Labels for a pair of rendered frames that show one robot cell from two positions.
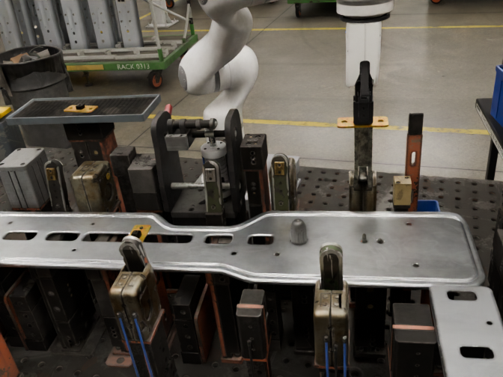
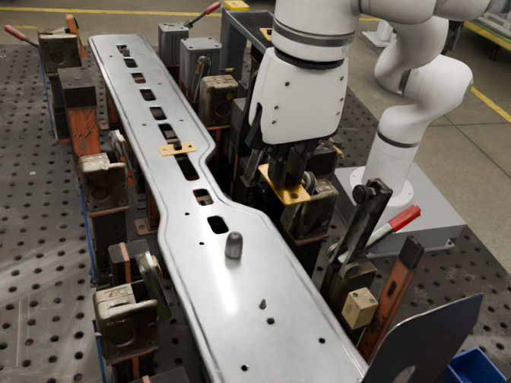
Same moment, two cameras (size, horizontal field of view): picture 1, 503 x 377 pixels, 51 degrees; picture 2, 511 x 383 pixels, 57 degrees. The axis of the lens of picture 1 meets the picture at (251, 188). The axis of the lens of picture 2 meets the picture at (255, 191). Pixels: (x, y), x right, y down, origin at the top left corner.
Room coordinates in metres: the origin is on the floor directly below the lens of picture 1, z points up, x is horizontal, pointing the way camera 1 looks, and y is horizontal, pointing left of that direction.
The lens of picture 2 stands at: (0.46, -0.53, 1.61)
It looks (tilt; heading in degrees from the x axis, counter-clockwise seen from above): 38 degrees down; 48
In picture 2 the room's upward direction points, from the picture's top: 8 degrees clockwise
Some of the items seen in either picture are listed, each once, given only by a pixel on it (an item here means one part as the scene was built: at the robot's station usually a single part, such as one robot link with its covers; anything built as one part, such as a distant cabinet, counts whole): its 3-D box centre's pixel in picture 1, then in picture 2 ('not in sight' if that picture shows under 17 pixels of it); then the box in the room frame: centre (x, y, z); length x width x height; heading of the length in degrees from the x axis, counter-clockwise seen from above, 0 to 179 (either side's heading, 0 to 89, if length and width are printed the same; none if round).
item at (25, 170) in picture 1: (46, 227); (198, 109); (1.14, 0.54, 0.90); 0.13 x 0.10 x 0.41; 168
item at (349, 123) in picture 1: (362, 120); (284, 179); (0.81, -0.20, 1.26); 0.08 x 0.04 x 0.01; 78
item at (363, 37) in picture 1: (364, 44); (301, 90); (0.81, -0.20, 1.38); 0.10 x 0.07 x 0.11; 168
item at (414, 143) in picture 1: (409, 218); (368, 346); (0.94, -0.34, 0.95); 0.03 x 0.01 x 0.50; 78
